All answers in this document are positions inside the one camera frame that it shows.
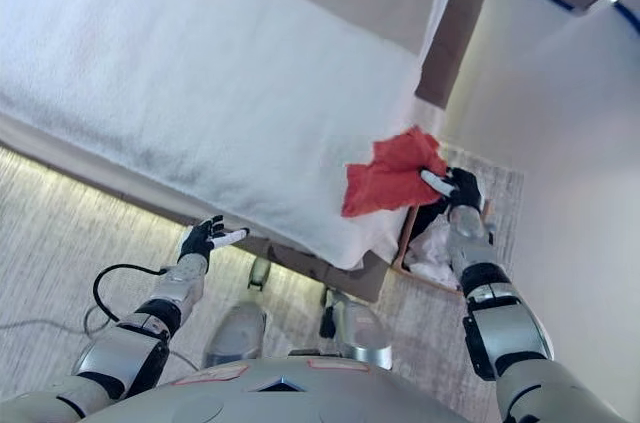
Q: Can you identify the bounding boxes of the white fluffy bed blanket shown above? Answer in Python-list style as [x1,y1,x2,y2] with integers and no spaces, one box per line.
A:
[0,0,452,270]

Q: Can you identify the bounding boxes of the black cloth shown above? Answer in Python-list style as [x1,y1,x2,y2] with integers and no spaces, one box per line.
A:
[411,195,452,240]

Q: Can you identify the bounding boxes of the silver robot leg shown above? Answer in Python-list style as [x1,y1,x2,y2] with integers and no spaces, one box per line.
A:
[201,257,272,370]
[318,284,395,373]

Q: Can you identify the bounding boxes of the silver left robot leg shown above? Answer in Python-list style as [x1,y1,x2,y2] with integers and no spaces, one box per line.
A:
[201,257,272,370]

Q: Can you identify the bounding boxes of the grey robot torso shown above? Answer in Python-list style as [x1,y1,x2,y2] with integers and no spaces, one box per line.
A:
[81,359,472,423]

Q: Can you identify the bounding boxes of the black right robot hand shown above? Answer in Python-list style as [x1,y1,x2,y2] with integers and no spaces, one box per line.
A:
[418,166,486,212]

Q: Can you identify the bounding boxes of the red cloth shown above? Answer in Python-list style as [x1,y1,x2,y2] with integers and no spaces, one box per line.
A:
[340,125,449,219]

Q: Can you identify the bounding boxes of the black looped wrist cable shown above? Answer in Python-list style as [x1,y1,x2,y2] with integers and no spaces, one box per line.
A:
[91,264,172,328]

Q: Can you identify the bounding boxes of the brown rectangular laundry basket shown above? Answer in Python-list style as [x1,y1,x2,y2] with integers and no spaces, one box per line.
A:
[391,196,497,295]

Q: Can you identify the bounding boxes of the grey patterned rug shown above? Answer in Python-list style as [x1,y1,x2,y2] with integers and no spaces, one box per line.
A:
[0,142,527,423]

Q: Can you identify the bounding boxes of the white crumpled cloth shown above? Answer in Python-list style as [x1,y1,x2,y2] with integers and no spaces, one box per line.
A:
[403,226,465,290]

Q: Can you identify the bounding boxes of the taupe upholstered bed frame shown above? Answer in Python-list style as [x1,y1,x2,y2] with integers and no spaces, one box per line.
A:
[0,0,504,305]

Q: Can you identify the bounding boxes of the silver right robot leg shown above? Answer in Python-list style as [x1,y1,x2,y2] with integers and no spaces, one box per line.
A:
[318,284,395,373]

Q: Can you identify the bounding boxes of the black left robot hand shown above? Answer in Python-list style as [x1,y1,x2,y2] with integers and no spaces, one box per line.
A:
[177,214,251,265]

